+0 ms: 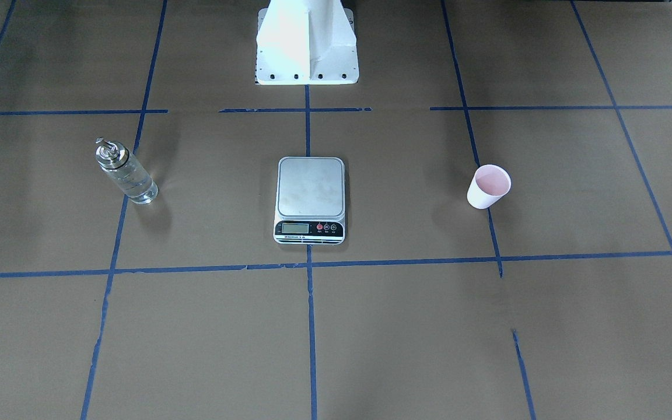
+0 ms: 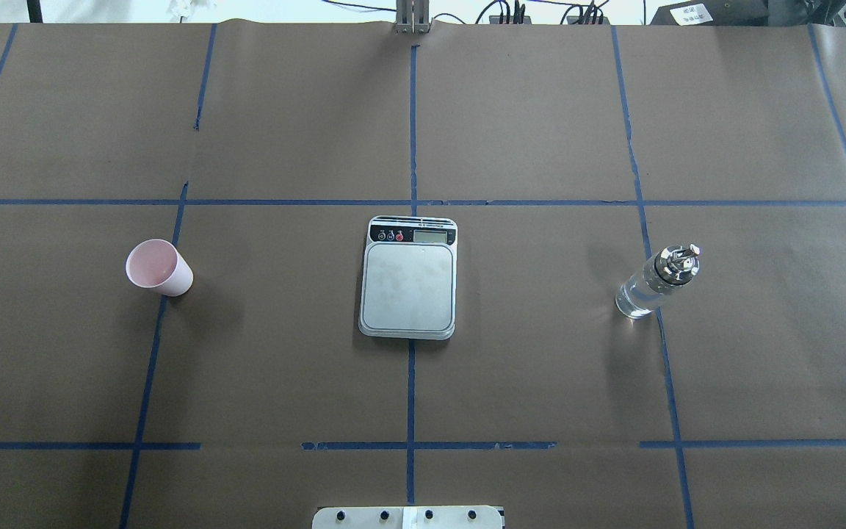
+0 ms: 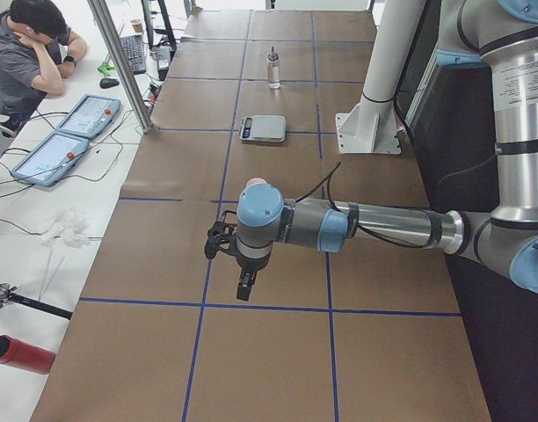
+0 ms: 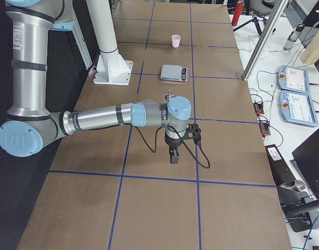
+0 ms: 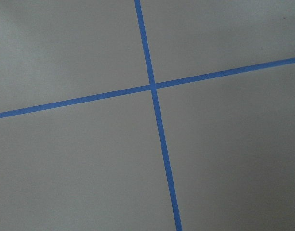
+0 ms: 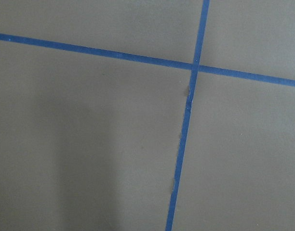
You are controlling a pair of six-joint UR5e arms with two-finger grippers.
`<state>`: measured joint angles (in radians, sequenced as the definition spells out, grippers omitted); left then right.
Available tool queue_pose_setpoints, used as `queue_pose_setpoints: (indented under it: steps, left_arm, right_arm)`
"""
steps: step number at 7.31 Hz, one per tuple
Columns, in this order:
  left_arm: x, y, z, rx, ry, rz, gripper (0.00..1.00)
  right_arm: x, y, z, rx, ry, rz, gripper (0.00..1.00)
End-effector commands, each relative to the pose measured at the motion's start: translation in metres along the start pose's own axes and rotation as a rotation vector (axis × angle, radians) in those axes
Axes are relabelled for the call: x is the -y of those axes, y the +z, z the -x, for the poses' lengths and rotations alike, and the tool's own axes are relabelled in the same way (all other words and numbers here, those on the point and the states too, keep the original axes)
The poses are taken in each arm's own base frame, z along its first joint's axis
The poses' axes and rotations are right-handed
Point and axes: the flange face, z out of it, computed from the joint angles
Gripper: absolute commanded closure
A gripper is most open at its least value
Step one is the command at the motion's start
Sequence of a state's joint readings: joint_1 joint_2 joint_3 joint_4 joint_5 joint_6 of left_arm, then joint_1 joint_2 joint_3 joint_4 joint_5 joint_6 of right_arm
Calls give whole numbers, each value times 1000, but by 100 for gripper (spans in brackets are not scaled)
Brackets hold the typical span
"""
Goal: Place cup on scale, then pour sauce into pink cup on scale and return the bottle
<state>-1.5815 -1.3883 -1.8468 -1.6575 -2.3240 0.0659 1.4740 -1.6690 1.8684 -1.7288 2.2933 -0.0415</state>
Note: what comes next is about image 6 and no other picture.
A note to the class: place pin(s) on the long blue tape line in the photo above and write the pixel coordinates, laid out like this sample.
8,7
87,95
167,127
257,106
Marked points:
146,59

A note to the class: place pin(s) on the crossing blue tape line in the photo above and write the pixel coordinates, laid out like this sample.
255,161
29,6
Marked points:
187,113

